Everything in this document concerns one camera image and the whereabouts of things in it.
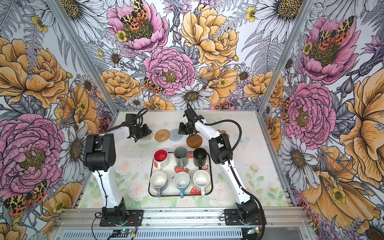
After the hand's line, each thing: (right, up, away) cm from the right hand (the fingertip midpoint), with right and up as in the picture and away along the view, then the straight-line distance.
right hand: (180, 135), depth 106 cm
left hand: (-20, 0, -2) cm, 20 cm away
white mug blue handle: (+3, -23, -22) cm, 32 cm away
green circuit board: (-22, -43, -35) cm, 59 cm away
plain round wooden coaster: (+10, -4, 0) cm, 11 cm away
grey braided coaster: (-4, -1, 0) cm, 4 cm away
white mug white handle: (+14, -23, -20) cm, 34 cm away
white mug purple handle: (-10, -24, -21) cm, 33 cm away
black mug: (+13, -13, -14) cm, 23 cm away
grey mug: (+2, -12, -14) cm, 19 cm away
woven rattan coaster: (-13, 0, 0) cm, 13 cm away
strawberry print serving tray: (-3, -28, -22) cm, 36 cm away
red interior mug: (-11, -12, -13) cm, 21 cm away
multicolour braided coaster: (-22, -1, -2) cm, 22 cm away
